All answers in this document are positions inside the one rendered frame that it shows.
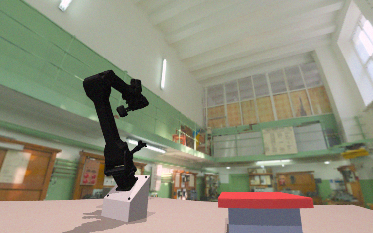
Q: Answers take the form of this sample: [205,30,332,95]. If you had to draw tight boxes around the red box lid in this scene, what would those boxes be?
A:
[218,192,314,209]

